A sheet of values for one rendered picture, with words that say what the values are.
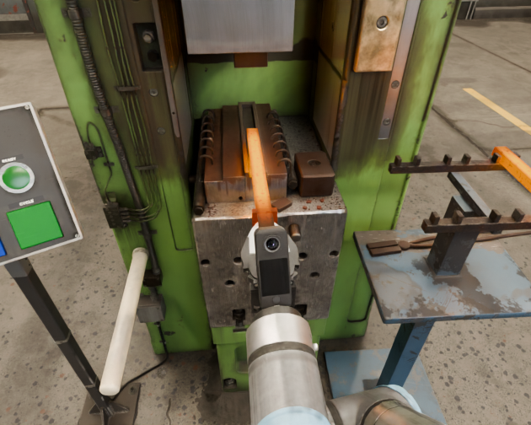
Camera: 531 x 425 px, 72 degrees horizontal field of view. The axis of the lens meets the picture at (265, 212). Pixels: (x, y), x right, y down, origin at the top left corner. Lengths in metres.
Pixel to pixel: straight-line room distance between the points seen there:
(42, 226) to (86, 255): 1.46
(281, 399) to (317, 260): 0.61
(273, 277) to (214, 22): 0.47
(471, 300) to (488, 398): 0.86
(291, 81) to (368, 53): 0.42
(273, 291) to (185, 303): 0.95
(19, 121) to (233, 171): 0.44
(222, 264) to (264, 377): 0.56
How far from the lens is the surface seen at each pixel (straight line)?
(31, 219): 0.84
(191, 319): 1.53
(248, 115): 1.18
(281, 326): 0.49
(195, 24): 0.75
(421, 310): 0.95
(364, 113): 1.02
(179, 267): 1.30
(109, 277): 2.12
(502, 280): 1.11
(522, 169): 1.00
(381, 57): 0.96
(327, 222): 0.93
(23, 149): 0.84
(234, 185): 0.90
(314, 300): 1.15
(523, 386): 1.94
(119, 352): 1.03
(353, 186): 1.14
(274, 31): 0.76
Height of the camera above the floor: 1.48
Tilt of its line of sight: 39 degrees down
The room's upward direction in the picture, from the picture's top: straight up
